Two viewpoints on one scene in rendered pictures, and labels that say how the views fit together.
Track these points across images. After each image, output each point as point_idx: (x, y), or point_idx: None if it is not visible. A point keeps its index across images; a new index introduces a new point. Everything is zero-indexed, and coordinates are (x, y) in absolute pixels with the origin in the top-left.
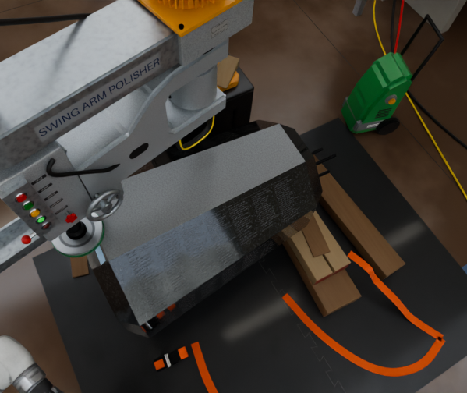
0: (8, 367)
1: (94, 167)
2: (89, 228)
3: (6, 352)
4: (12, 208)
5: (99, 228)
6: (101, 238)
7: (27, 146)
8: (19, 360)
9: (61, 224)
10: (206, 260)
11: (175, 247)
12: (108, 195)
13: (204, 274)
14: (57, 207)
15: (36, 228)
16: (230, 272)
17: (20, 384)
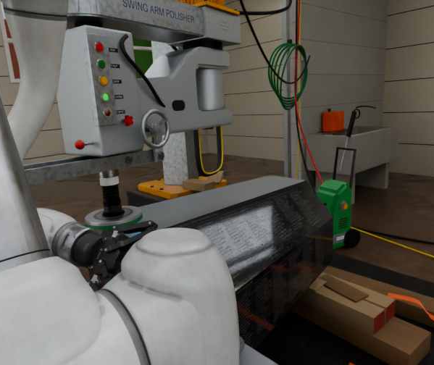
0: (52, 216)
1: (148, 87)
2: (127, 211)
3: (49, 209)
4: (90, 54)
5: (137, 209)
6: (140, 215)
7: (113, 6)
8: (67, 215)
9: (116, 135)
10: (251, 249)
11: (217, 231)
12: (160, 111)
13: (255, 264)
14: (117, 103)
15: (98, 107)
16: (280, 286)
17: (68, 229)
